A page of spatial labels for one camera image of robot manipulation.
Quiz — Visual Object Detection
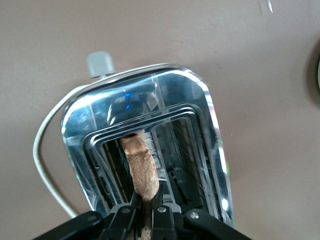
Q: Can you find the cream and chrome toaster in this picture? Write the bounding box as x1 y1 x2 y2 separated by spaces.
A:
61 51 236 228

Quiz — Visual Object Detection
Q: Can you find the white toaster cord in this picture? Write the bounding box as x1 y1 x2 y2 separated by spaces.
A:
32 83 91 219

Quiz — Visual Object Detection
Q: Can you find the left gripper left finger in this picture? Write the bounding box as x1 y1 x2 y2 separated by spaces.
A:
98 190 141 240

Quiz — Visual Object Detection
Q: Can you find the white bread slice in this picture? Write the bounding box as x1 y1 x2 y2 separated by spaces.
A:
120 128 160 240

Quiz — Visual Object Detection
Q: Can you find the pale green round plate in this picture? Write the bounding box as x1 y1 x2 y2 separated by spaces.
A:
316 52 320 91

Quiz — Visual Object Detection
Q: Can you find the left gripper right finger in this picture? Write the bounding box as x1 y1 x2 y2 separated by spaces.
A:
149 188 185 240

